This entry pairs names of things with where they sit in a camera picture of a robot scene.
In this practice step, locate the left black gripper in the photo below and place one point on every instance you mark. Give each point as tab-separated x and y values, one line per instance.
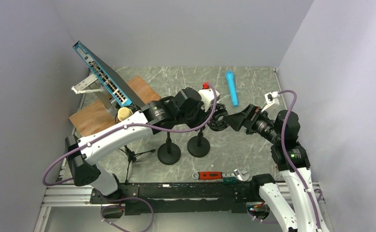
203	114

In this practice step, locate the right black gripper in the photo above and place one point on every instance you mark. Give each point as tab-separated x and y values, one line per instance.
245	117

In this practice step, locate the blue microphone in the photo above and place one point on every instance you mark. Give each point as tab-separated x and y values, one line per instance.
230	77

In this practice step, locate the gold microphone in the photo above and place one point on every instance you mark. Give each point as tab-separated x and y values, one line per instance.
124	113

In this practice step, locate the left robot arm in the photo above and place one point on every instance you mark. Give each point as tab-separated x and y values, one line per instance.
189	107

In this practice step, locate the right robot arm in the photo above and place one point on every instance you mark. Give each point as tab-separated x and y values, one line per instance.
303	213

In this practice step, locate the black clip desk stand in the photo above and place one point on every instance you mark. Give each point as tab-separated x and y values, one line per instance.
169	153

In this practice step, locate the green clamp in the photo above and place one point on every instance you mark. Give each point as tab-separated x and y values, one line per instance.
230	181

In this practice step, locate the wooden board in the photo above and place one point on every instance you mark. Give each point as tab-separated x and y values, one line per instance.
95	118

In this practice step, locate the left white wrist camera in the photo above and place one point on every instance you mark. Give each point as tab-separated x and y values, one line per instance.
207	96

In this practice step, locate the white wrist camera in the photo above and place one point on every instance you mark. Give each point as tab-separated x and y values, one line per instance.
272	101
207	96

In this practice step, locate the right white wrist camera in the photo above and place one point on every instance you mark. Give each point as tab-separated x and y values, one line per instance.
272	101

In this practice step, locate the red handled adjustable wrench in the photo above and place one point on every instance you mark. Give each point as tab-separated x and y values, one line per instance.
241	175

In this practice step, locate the black tripod shock mount stand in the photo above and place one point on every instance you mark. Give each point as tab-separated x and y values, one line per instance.
131	158

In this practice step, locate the black base frame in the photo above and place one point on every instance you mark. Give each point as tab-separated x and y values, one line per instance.
163	197

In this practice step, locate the blue network switch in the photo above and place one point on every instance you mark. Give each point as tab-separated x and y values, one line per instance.
119	90

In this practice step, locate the metal switch support bracket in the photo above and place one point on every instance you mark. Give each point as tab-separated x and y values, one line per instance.
91	85

